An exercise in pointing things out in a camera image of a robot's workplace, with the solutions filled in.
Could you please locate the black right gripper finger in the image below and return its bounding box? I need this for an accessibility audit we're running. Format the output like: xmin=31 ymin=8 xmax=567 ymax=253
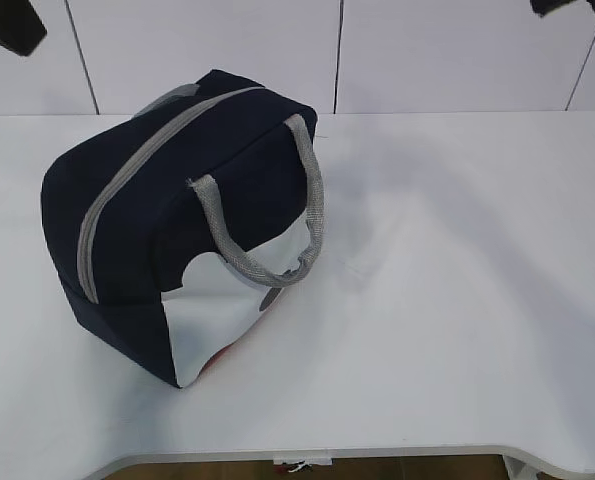
xmin=529 ymin=0 xmax=595 ymax=20

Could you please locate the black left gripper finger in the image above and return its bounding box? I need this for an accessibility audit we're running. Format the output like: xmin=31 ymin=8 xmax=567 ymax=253
xmin=0 ymin=0 xmax=47 ymax=56

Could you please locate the navy blue lunch bag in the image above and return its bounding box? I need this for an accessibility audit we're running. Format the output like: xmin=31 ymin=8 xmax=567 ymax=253
xmin=40 ymin=70 xmax=324 ymax=388

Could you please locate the white tag under table edge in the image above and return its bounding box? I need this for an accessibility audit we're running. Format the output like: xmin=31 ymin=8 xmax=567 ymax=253
xmin=272 ymin=451 xmax=333 ymax=475

